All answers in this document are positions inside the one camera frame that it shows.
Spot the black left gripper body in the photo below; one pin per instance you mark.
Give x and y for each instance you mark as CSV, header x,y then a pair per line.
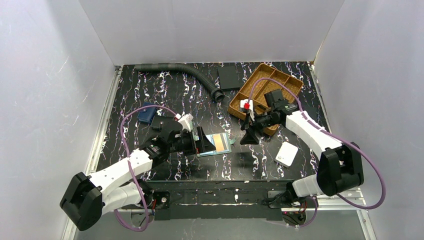
x,y
193,141

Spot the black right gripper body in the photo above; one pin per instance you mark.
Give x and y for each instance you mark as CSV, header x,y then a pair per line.
x,y
251,123

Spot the mint green snap card holder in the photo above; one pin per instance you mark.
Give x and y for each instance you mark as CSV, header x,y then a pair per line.
x,y
231,141

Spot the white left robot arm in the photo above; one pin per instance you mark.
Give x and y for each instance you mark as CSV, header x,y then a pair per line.
x,y
88,197

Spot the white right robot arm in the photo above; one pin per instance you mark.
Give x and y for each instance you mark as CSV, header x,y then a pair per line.
x,y
340,164

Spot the orange card in holder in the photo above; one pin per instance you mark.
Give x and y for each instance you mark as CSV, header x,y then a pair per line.
x,y
220,142

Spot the black leather card holder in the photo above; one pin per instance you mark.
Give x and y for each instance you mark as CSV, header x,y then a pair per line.
x,y
159,123

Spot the blue leather card holder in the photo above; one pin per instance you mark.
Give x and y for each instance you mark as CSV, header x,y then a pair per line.
x,y
147,114

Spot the white rectangular box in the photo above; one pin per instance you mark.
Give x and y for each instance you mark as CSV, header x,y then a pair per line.
x,y
286,154

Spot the woven wicker divided tray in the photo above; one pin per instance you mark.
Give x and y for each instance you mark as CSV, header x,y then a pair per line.
x,y
258,97

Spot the flat black square pad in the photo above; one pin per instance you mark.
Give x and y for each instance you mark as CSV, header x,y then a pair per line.
x,y
228,78

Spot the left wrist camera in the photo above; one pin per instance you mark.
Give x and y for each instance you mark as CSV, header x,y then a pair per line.
x,y
185,120

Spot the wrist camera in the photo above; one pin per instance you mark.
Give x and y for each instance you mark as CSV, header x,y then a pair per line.
x,y
185,120
246,106

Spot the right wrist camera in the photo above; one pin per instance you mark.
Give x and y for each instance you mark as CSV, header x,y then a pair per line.
x,y
246,106

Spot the aluminium frame rail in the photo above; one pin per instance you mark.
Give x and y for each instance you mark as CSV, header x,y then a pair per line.
x,y
246,183

